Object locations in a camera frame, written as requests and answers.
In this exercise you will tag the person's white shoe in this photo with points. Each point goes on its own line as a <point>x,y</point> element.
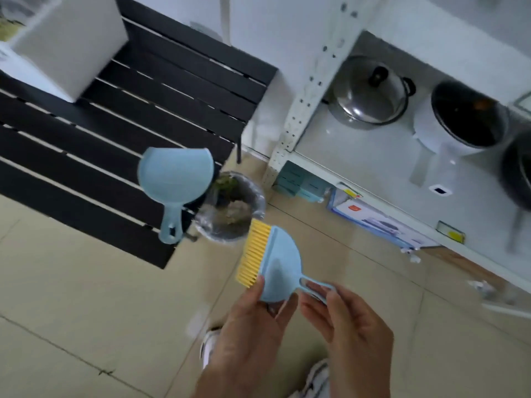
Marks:
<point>315,379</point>
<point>209,346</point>

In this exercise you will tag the person's right thumb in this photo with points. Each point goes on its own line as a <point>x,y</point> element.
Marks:
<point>315,317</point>

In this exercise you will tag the black slatted table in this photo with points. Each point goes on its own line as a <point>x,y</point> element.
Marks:
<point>124,132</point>

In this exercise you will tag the steel pot with glass lid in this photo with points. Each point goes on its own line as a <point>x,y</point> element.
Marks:
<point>367,95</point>

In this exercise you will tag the trash bin with clear bag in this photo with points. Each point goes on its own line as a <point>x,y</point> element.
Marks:
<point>232,211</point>

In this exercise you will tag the person's left hand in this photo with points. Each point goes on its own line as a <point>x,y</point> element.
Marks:
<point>240,348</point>

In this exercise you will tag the white box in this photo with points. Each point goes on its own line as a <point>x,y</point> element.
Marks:
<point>70,41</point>

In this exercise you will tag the person's white right shoe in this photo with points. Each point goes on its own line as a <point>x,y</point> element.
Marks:
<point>315,379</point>

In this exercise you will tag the person's right hand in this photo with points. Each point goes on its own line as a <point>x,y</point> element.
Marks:
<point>356,352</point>

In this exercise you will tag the person's left thumb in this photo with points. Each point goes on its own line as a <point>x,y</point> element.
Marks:
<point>286,310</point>

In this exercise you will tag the person's white left shoe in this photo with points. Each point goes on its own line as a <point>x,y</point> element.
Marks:
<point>209,346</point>

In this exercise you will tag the white metal shelf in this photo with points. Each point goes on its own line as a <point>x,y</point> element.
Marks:
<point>315,82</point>

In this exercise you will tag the black frying pan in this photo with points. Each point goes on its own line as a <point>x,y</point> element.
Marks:
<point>518,169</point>

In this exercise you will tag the blue and white carton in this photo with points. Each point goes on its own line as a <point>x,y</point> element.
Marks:
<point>373,221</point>

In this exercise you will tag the teal boxes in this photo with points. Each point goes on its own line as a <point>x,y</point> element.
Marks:
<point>300,182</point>

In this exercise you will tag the white shelf label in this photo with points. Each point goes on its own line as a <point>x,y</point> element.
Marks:
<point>439,190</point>

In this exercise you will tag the blue brush with yellow bristles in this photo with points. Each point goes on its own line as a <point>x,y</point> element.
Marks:
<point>278,265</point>

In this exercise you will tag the yellow shelf label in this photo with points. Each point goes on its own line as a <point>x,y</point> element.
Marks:
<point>451,232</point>
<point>349,190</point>

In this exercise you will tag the blue plastic dustpan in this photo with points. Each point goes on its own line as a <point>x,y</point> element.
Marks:
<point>174,176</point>

